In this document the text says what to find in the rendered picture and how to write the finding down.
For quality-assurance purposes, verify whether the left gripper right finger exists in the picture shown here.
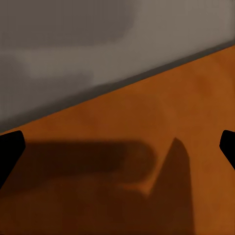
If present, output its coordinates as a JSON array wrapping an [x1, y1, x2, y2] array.
[[219, 130, 235, 169]]

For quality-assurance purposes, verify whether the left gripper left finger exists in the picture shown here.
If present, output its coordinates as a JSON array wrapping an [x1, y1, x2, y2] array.
[[0, 130, 25, 189]]

